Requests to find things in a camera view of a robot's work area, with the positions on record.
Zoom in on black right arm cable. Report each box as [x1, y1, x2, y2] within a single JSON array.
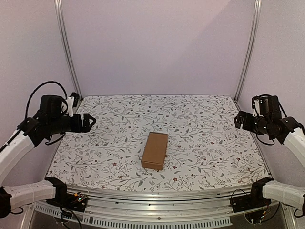
[[252, 94, 290, 146]]

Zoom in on right aluminium corner post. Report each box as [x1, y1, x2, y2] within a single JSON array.
[[233, 0, 263, 102]]

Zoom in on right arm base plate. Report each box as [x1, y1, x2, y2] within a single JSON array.
[[230, 188, 272, 224]]

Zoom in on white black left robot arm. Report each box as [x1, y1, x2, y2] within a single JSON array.
[[0, 93, 96, 218]]

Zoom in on aluminium corner post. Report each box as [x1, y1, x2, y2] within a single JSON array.
[[233, 0, 263, 102], [54, 0, 83, 101]]

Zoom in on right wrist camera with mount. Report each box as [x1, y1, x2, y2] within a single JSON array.
[[252, 96, 260, 117]]

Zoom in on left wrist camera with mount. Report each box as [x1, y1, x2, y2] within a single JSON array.
[[65, 92, 80, 117]]

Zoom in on left aluminium corner post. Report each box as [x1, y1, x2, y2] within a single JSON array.
[[54, 0, 83, 101]]

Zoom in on aluminium front rail frame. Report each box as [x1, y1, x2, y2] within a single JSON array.
[[21, 185, 301, 229]]

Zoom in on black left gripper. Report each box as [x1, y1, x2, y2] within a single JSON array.
[[48, 113, 96, 135]]

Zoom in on floral patterned table mat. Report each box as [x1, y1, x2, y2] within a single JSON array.
[[47, 95, 268, 192]]

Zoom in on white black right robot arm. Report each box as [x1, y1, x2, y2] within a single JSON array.
[[230, 94, 305, 212]]

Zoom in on brown cardboard box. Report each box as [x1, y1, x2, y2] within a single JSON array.
[[141, 132, 168, 171]]

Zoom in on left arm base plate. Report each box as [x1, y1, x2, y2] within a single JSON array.
[[46, 189, 88, 212]]

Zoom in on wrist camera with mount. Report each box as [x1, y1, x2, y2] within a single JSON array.
[[65, 92, 80, 117], [252, 96, 260, 117]]

